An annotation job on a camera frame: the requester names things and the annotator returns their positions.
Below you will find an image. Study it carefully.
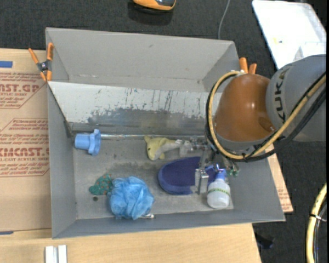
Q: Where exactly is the white spray bottle blue cap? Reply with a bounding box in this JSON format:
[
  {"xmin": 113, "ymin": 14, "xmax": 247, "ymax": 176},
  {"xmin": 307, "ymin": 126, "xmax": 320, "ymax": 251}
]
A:
[{"xmin": 207, "ymin": 163, "xmax": 231, "ymax": 210}]

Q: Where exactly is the yellow plush toy animal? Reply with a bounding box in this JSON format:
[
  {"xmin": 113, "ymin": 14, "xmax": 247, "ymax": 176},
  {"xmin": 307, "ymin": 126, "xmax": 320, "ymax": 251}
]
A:
[{"xmin": 144, "ymin": 135, "xmax": 185, "ymax": 161}]

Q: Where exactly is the green spotted toy animal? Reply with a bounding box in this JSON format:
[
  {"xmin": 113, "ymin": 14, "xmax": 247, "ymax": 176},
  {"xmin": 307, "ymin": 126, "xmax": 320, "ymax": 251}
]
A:
[{"xmin": 88, "ymin": 173, "xmax": 114, "ymax": 196}]

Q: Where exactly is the grey metal bin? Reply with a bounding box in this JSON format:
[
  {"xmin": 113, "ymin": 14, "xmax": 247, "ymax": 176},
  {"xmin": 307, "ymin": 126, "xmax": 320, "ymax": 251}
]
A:
[{"xmin": 45, "ymin": 27, "xmax": 286, "ymax": 239}]

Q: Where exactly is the light blue plastic spool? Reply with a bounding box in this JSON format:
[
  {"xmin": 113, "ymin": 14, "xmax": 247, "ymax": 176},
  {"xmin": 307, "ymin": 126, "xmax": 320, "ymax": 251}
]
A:
[{"xmin": 74, "ymin": 128, "xmax": 102, "ymax": 156}]

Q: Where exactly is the brown cardboard board red print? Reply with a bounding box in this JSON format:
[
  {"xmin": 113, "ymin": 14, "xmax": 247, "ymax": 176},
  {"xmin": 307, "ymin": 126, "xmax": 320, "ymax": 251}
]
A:
[{"xmin": 0, "ymin": 47, "xmax": 294, "ymax": 236}]

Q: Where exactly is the blue mesh bath sponge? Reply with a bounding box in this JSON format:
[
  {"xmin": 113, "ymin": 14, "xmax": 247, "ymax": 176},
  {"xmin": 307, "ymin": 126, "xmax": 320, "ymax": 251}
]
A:
[{"xmin": 107, "ymin": 175, "xmax": 155, "ymax": 220}]

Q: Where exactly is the purple bowl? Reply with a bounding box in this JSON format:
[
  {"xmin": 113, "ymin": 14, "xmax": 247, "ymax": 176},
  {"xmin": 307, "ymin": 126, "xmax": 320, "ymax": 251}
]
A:
[{"xmin": 157, "ymin": 156, "xmax": 219, "ymax": 196}]

